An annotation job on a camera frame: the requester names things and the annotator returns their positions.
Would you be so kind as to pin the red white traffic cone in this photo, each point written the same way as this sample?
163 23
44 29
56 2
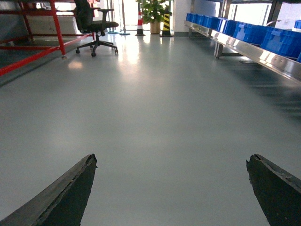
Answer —
139 30

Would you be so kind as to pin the yellow black striped bollard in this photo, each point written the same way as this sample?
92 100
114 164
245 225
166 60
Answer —
166 31

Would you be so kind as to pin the stainless steel roller rack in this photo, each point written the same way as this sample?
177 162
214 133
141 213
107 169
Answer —
279 64

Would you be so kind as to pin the black office chair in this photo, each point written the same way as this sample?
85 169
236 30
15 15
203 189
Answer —
84 14

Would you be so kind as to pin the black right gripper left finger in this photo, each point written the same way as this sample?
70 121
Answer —
62 203

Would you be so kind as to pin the potted green plant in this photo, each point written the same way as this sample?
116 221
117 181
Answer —
153 13

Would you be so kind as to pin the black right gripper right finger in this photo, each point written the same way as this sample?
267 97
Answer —
278 192

